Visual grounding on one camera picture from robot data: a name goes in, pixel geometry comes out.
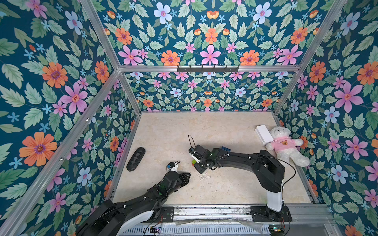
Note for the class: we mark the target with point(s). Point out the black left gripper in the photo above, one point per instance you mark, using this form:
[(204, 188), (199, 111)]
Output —
[(183, 180)]

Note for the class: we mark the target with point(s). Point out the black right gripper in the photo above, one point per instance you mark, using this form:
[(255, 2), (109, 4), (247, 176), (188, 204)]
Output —
[(199, 161)]

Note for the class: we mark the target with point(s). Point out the blue lego brick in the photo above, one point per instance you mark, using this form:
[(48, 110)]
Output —
[(226, 149)]

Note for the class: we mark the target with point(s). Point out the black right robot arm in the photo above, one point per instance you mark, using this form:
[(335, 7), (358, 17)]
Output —
[(268, 170)]

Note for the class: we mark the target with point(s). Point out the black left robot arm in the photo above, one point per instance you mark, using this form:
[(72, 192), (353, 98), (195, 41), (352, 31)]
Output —
[(113, 219)]

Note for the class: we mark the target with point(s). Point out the black oval remote pad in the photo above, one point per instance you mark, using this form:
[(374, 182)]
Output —
[(136, 159)]

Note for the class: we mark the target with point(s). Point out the left small circuit board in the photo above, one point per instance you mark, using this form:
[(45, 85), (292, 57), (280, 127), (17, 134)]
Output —
[(155, 230)]

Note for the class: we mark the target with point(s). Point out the small circuit board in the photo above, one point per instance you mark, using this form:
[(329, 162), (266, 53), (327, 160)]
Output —
[(155, 230), (276, 230)]

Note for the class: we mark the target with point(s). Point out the white rectangular box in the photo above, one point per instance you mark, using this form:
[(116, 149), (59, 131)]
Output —
[(264, 134)]

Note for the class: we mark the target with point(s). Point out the white teddy bear pink shirt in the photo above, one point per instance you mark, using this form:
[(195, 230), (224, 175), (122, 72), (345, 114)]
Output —
[(286, 148)]

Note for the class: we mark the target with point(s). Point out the right small circuit board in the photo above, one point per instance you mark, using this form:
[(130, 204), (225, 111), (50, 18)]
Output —
[(276, 230)]

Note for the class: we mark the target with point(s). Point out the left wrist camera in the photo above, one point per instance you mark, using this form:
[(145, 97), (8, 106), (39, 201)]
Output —
[(172, 166)]

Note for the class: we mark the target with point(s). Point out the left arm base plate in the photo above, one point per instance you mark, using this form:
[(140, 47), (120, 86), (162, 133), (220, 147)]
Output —
[(165, 214)]

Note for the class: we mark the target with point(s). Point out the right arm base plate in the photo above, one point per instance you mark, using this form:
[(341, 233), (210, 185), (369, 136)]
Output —
[(264, 214)]

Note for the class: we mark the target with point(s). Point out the aluminium front rail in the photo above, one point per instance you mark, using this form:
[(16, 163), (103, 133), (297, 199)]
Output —
[(301, 213)]

